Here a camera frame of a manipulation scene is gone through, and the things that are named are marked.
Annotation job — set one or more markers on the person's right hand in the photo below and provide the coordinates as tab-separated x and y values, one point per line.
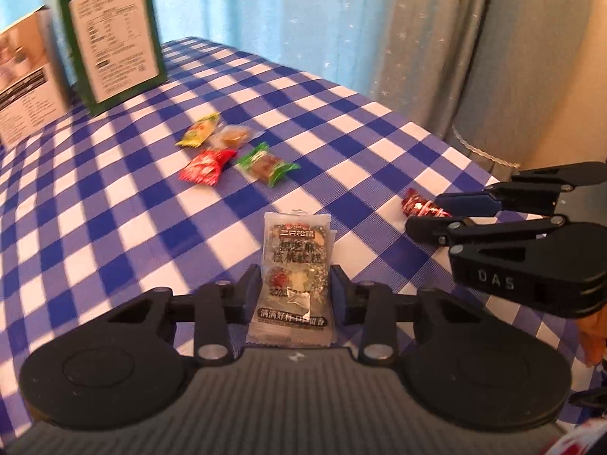
595	339

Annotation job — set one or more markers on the blue white checkered tablecloth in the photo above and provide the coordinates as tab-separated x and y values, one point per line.
142	227

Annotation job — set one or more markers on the white cardboard box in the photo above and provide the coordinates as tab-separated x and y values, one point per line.
28	85

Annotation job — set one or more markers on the clear amber candy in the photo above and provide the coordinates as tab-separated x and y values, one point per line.
232	136

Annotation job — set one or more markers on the small red candy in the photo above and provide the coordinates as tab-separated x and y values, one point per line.
206	166

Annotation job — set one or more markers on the grey clear snack packet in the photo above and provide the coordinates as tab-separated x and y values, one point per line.
294	256

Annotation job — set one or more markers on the blue star-print curtain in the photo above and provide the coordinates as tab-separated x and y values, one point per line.
265	4

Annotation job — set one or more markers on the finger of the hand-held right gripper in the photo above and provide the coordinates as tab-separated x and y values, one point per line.
441	231
474	201

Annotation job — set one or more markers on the yellow green candy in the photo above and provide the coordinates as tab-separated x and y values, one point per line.
199	130

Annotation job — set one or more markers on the dark red foil candy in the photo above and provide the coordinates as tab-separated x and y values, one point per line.
419	206

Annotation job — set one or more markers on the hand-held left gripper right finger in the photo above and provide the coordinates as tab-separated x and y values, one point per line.
339	291

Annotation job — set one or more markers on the green cardboard box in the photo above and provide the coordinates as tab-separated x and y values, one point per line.
114	42

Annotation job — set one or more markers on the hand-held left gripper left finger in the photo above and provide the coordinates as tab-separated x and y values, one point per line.
251	291

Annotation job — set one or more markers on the grey curtain with lace trim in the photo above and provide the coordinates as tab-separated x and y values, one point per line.
474	47

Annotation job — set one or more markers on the person's printed clothing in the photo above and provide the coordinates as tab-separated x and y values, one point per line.
578	438

